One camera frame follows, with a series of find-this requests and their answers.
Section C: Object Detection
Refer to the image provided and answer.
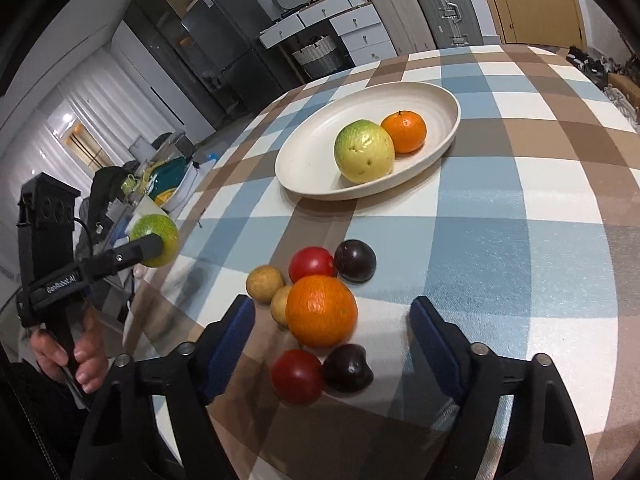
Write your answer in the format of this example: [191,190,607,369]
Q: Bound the small brown round fruit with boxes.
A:
[245,265,285,304]
[270,285,296,330]

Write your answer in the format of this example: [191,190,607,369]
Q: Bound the dark grey refrigerator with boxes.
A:
[180,0,292,117]

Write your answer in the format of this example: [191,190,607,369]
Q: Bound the white drawer cabinet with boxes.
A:
[258,0,399,68]

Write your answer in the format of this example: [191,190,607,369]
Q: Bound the small mandarin orange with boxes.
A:
[381,110,428,154]

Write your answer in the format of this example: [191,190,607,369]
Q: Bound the person's left forearm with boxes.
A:
[0,345,96,480]

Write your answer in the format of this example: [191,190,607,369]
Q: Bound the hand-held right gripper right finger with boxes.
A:
[409,296,596,480]

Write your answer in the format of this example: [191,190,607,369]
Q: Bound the yellow-green guava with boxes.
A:
[334,119,396,184]

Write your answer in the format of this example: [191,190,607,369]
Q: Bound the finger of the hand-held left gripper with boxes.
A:
[75,234,164,282]

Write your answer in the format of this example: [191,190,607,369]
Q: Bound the red tomato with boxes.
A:
[288,246,338,285]
[270,349,326,406]

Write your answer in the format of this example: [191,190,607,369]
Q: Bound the white standing air conditioner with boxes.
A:
[111,21,217,135]

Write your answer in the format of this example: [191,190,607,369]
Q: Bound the black bag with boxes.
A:
[89,166,132,223]

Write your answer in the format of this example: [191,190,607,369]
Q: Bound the person's left hand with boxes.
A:
[30,305,109,394]

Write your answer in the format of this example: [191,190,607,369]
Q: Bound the wooden door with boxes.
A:
[472,0,587,46]

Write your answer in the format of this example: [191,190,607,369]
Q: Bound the silver suitcase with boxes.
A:
[409,0,484,50]

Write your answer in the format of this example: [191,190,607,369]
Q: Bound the green citrus fruit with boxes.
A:
[129,214,180,268]

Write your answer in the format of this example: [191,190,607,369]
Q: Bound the dark purple plum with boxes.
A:
[334,239,378,283]
[321,343,374,394]

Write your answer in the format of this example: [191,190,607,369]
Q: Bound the woven wicker basket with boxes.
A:
[291,35,347,80]

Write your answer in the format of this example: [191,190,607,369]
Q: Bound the checked tablecloth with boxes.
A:
[122,44,640,480]

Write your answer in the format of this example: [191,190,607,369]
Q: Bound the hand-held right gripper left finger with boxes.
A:
[65,295,257,480]

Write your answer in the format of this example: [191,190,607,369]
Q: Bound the large orange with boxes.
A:
[286,275,359,350]

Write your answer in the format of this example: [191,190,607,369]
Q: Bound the beige suitcase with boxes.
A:
[361,0,437,56]

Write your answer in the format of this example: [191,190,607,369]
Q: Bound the cream oval plate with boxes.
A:
[274,81,461,202]

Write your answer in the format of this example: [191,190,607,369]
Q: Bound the scattered dark shoes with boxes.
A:
[566,45,640,128]

